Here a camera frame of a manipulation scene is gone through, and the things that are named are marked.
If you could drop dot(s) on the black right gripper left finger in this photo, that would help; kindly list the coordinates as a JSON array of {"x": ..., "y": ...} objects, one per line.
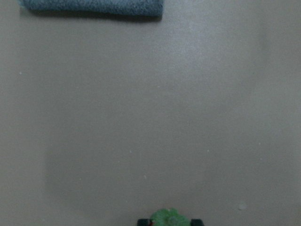
[{"x": 143, "y": 222}]

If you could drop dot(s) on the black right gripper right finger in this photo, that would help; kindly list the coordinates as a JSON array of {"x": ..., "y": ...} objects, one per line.
[{"x": 196, "y": 222}]

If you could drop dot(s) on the red strawberry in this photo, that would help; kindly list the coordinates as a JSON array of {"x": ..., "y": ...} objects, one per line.
[{"x": 169, "y": 217}]

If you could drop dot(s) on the grey folded cloth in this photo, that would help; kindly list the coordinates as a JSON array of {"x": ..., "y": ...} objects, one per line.
[{"x": 117, "y": 7}]

